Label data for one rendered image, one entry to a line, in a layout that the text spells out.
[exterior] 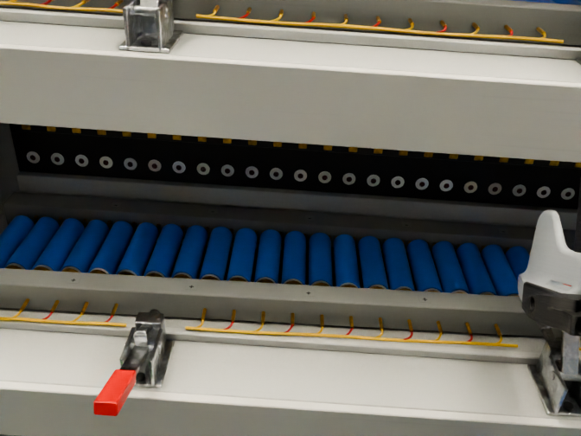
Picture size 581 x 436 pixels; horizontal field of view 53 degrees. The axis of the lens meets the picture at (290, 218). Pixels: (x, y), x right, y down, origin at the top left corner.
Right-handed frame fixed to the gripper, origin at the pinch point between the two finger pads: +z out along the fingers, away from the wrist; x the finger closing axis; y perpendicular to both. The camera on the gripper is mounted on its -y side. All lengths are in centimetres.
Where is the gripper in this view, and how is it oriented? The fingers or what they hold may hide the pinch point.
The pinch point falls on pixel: (559, 292)
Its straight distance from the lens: 42.7
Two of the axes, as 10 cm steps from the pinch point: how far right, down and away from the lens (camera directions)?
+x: -10.0, -0.7, 0.0
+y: 0.7, -10.0, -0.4
